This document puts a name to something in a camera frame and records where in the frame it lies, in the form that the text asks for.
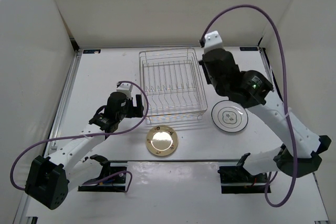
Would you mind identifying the cream gold-rimmed plate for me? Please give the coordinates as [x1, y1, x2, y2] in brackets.
[145, 125, 179, 157]

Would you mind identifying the white plate green rim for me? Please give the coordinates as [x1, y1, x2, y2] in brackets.
[211, 100, 248, 133]

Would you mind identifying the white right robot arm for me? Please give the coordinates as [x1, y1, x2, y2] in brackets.
[199, 46, 331, 182]

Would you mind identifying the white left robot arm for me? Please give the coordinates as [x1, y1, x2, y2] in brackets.
[25, 91, 144, 210]

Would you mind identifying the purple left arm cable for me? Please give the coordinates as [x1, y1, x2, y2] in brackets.
[10, 80, 149, 193]

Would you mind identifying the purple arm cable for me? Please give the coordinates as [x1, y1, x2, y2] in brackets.
[199, 4, 300, 207]
[10, 80, 149, 193]

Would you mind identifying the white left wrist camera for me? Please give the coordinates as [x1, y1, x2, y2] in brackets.
[116, 82, 133, 100]

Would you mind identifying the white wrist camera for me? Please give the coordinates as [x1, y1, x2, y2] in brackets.
[199, 30, 223, 53]
[116, 82, 133, 100]

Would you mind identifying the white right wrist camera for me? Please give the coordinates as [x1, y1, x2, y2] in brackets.
[199, 30, 223, 53]

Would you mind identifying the wire dish rack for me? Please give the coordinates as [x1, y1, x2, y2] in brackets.
[139, 47, 208, 124]

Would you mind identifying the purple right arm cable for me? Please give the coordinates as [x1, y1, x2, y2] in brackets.
[199, 4, 300, 207]

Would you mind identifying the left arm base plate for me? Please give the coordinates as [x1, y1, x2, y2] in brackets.
[77, 162, 130, 193]

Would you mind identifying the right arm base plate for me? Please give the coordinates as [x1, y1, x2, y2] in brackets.
[217, 166, 268, 194]

